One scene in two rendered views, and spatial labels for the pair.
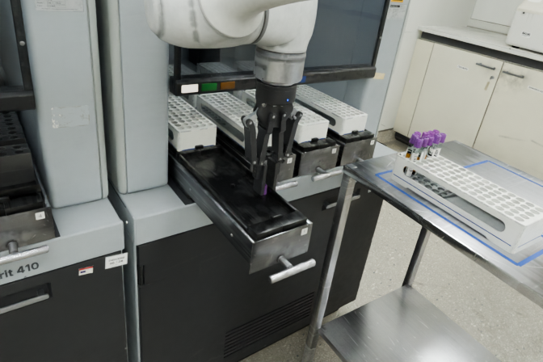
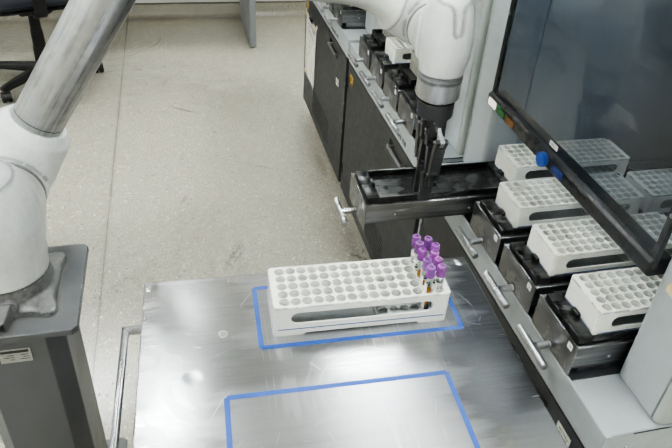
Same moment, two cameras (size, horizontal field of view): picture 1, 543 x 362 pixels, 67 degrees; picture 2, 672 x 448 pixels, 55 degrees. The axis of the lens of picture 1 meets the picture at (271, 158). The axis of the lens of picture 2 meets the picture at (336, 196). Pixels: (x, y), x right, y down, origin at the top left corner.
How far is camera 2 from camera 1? 161 cm
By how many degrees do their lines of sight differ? 92
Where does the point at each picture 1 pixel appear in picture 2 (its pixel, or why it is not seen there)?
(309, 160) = (508, 262)
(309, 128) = (536, 237)
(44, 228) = (411, 125)
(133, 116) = (478, 104)
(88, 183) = (455, 133)
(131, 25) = (493, 33)
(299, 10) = (417, 34)
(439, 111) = not seen: outside the picture
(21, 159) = not seen: hidden behind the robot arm
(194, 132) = (503, 156)
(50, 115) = not seen: hidden behind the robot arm
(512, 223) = (279, 270)
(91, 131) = (464, 97)
